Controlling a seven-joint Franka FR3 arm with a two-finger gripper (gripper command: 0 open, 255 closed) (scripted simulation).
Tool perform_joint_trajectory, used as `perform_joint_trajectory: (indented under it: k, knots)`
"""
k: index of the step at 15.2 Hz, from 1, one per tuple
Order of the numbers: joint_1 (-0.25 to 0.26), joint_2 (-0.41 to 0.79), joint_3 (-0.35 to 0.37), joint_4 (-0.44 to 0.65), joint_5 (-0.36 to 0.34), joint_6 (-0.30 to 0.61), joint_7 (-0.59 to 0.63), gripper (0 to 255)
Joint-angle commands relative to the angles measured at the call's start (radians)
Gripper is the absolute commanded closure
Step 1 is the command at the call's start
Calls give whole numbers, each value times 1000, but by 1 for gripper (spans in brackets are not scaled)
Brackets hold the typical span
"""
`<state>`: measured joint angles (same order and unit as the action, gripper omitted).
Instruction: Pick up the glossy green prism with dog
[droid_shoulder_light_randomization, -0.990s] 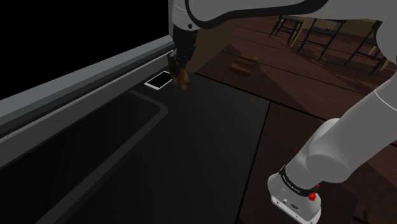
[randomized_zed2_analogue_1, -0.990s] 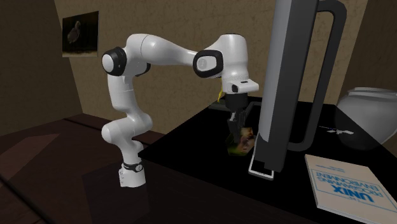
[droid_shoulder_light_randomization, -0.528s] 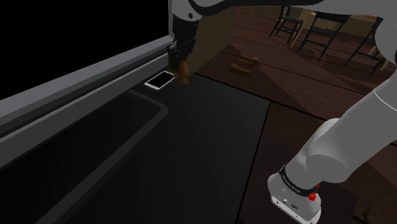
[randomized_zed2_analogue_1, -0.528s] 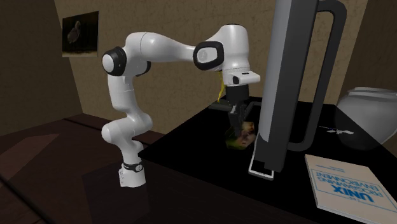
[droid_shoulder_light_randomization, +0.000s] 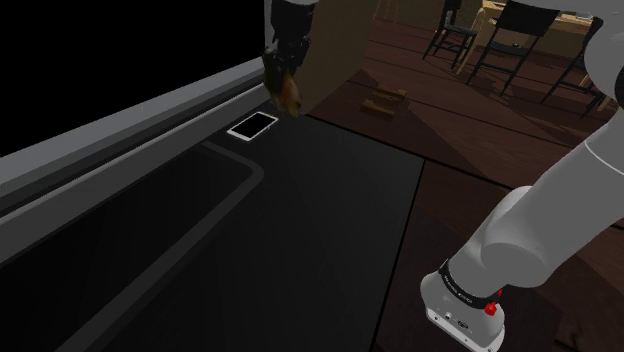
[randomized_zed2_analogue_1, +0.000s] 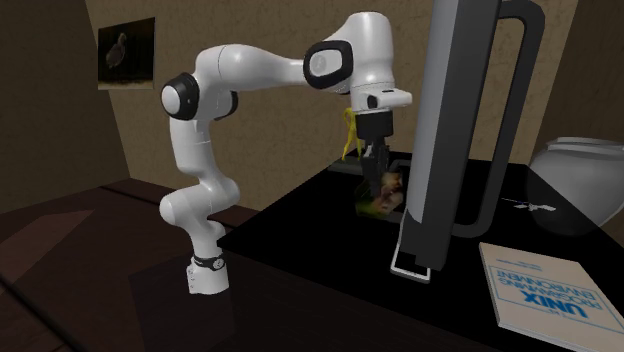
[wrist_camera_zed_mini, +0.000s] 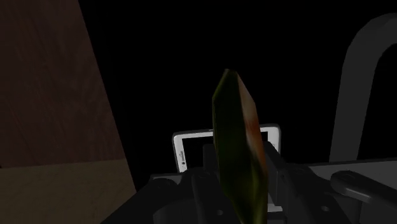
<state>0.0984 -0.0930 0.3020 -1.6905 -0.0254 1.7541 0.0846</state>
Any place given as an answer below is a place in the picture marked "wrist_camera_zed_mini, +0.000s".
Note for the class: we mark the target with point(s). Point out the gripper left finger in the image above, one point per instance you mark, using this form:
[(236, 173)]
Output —
[(186, 192)]

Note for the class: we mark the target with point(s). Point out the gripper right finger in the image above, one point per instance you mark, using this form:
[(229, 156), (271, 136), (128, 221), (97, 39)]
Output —
[(297, 192)]

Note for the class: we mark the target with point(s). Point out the green and orange wedge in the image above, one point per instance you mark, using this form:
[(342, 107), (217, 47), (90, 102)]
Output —
[(235, 139)]

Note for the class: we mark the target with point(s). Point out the grey arched frame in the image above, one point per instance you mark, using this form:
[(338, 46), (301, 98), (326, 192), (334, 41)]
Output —
[(350, 93)]

